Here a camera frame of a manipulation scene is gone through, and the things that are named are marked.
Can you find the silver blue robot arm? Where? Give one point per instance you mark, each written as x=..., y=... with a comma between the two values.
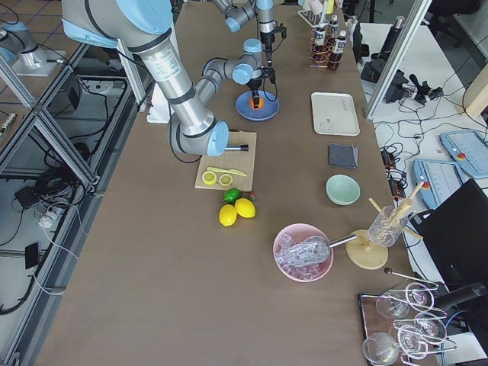
x=237, y=17
x=145, y=27

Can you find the wine glass upper right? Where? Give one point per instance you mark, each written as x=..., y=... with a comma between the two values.
x=419, y=297

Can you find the blue plate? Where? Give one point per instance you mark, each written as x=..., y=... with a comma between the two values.
x=270, y=108

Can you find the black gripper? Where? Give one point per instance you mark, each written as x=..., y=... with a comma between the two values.
x=266, y=39
x=255, y=83

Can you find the green lime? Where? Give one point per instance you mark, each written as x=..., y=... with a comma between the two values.
x=231, y=195

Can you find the wine glass upper left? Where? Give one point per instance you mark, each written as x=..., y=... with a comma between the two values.
x=392, y=305

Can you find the halved lemon slice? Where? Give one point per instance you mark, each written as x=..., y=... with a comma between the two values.
x=225, y=179
x=209, y=177

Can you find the yellow lemon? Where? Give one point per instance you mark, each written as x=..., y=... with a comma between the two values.
x=227, y=215
x=245, y=208

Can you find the wine glass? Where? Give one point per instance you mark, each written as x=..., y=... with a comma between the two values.
x=419, y=297
x=431, y=328
x=411, y=342
x=392, y=305
x=381, y=349

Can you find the grey folded cloth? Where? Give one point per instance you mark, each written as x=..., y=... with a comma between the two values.
x=345, y=156

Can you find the wire glass rack tray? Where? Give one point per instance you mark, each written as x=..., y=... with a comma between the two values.
x=373, y=322

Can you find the brown sauce bottle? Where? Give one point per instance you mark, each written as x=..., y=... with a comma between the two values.
x=337, y=50
x=318, y=50
x=333, y=29

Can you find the clear glass on stand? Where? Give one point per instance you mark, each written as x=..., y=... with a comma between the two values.
x=385, y=230

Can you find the blue teach pendant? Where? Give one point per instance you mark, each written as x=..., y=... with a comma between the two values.
x=468, y=149
x=441, y=179

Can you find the wine glass middle right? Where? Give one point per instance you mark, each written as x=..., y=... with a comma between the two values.
x=431, y=328

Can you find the wooden cup stand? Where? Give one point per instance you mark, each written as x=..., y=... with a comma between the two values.
x=363, y=252

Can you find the yellow lemon right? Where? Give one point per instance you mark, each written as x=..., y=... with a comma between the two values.
x=245, y=208

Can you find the pink bowl with ice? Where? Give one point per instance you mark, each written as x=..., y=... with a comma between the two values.
x=289, y=237

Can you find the yellow lemon left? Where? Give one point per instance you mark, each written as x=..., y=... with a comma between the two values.
x=227, y=215

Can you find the wooden cutting board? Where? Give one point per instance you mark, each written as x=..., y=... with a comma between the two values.
x=243, y=161

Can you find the mint green bowl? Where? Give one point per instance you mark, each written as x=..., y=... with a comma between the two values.
x=342, y=190

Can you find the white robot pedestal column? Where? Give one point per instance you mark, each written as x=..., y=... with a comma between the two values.
x=159, y=110

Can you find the blue teach pendant far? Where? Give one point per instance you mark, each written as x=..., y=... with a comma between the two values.
x=468, y=149

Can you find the metal ice scoop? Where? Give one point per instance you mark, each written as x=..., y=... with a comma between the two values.
x=314, y=250

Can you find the blue teach pendant near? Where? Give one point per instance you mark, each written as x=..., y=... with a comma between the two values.
x=441, y=179

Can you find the black laptop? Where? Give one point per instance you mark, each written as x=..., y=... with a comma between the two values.
x=455, y=234

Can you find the orange fruit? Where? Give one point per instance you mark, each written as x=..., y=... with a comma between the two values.
x=256, y=103

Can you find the brown sauce bottle left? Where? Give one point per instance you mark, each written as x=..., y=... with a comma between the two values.
x=318, y=50

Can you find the cream rectangular tray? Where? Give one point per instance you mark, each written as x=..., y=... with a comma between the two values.
x=334, y=114

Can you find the brown sauce bottle back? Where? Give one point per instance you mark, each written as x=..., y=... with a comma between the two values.
x=333, y=29

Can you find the black ball stirrer stick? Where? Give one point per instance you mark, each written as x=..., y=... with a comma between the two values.
x=389, y=271

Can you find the wine glass lower middle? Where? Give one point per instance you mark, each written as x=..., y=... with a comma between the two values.
x=411, y=342

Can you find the brown sauce bottle front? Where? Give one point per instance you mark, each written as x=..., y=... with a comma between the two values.
x=337, y=50

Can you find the wine glass lower left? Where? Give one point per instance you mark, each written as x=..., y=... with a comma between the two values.
x=381, y=349

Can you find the halved lemon slice right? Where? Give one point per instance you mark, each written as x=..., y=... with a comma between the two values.
x=225, y=179

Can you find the copper wire bottle rack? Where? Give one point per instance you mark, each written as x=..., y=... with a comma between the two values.
x=328, y=51

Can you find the yellow plastic knife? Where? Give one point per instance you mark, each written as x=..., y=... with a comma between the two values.
x=227, y=171

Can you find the black power strip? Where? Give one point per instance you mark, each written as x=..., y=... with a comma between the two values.
x=396, y=178

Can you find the halved lemon slice left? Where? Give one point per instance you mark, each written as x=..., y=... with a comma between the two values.
x=209, y=177

